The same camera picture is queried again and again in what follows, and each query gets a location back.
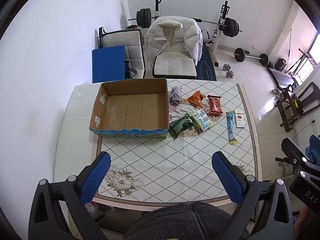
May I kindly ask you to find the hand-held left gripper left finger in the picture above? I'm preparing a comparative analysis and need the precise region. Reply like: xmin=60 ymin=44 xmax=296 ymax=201
xmin=28 ymin=151 xmax=112 ymax=240

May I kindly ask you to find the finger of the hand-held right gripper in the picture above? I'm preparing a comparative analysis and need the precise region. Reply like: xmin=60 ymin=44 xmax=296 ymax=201
xmin=281 ymin=137 xmax=312 ymax=167
xmin=309 ymin=134 xmax=320 ymax=155

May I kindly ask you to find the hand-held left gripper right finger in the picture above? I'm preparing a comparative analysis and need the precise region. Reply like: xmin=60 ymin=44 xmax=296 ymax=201
xmin=212 ymin=151 xmax=294 ymax=240

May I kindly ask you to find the blue tube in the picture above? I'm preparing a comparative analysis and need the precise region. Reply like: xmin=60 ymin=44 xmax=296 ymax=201
xmin=226 ymin=111 xmax=237 ymax=145

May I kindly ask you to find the white red cigarette pack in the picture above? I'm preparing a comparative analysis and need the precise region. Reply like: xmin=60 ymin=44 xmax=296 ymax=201
xmin=234 ymin=113 xmax=245 ymax=129

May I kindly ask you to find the white blue tissue pack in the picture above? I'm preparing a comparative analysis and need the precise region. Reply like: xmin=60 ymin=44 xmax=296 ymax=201
xmin=191 ymin=109 xmax=214 ymax=132

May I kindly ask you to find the green packet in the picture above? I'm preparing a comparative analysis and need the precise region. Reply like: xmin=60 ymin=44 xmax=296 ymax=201
xmin=169 ymin=113 xmax=194 ymax=139

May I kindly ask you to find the red snack packet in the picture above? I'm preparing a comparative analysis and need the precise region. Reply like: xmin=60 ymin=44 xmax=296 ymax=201
xmin=207 ymin=95 xmax=224 ymax=115

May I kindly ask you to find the cardboard box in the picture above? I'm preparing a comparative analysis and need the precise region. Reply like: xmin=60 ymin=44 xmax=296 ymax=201
xmin=89 ymin=78 xmax=170 ymax=139

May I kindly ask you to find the orange snack packet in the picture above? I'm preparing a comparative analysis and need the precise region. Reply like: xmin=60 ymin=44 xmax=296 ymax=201
xmin=187 ymin=90 xmax=206 ymax=105

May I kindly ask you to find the purple cloth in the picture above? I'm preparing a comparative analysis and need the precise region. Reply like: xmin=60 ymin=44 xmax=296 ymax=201
xmin=168 ymin=85 xmax=182 ymax=107

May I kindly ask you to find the person's right forearm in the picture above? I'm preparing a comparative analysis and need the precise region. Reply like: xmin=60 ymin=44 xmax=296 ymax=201
xmin=294 ymin=205 xmax=309 ymax=240

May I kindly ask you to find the dark wooden furniture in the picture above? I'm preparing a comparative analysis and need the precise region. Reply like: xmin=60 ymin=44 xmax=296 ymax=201
xmin=274 ymin=81 xmax=320 ymax=133

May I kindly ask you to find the person's grey fleece clothing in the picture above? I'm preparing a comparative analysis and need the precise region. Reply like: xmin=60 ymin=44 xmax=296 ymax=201
xmin=124 ymin=201 xmax=250 ymax=240

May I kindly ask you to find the window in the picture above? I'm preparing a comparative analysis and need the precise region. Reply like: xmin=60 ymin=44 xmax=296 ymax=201
xmin=290 ymin=34 xmax=320 ymax=80

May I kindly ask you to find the small barbell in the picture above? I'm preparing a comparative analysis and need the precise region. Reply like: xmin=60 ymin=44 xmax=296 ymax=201
xmin=234 ymin=47 xmax=269 ymax=66

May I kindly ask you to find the chrome chair base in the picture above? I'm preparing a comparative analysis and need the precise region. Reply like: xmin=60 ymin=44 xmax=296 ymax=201
xmin=124 ymin=60 xmax=138 ymax=80

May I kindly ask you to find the blue board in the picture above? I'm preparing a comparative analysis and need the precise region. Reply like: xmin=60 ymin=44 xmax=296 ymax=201
xmin=92 ymin=45 xmax=126 ymax=83

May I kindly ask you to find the white padded chair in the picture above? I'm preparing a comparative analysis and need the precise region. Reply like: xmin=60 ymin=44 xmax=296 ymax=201
xmin=152 ymin=40 xmax=197 ymax=79
xmin=102 ymin=29 xmax=146 ymax=79

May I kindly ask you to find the white weight rack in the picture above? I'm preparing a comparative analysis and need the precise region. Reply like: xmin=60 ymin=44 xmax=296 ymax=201
xmin=149 ymin=0 xmax=232 ymax=67

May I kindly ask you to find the barbell with black plates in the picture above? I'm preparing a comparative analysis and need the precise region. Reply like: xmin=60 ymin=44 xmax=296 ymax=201
xmin=128 ymin=8 xmax=242 ymax=37

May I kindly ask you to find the black pole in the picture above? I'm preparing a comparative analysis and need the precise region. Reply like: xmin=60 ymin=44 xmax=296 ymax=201
xmin=98 ymin=27 xmax=107 ymax=48

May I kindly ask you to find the white puffer jacket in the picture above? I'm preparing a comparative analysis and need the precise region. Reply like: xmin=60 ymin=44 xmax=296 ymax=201
xmin=145 ymin=16 xmax=203 ymax=68

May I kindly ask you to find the black hanging strap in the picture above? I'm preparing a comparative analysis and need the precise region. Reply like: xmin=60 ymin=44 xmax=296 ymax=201
xmin=287 ymin=27 xmax=293 ymax=65

